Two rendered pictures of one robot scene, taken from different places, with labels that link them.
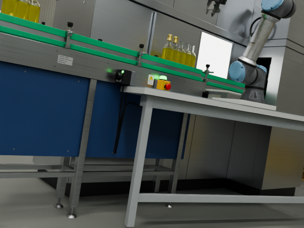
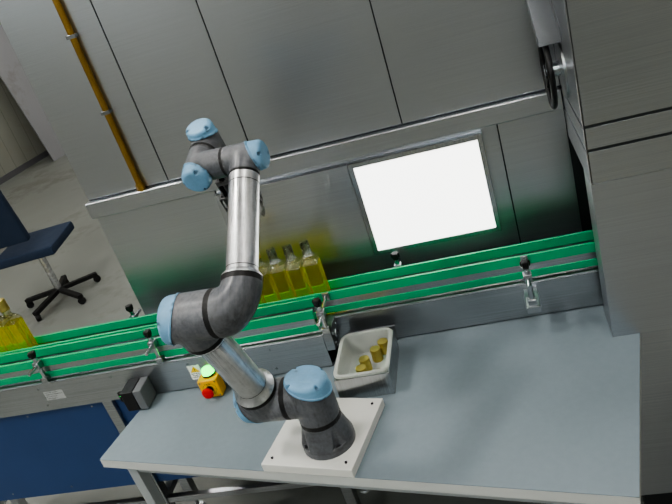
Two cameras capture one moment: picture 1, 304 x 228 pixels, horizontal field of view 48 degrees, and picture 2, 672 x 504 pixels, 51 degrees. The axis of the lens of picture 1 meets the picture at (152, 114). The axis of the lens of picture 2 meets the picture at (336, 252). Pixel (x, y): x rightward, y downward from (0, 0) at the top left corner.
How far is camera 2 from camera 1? 282 cm
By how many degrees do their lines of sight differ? 60
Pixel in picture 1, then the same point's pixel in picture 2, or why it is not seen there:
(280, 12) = (191, 347)
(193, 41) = (338, 200)
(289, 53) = (624, 158)
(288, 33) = (585, 109)
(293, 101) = not seen: outside the picture
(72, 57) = (59, 388)
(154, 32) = not seen: hidden behind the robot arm
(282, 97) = (640, 285)
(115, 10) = (145, 232)
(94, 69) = (97, 391)
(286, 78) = (640, 233)
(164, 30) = not seen: hidden behind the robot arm
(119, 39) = (178, 270)
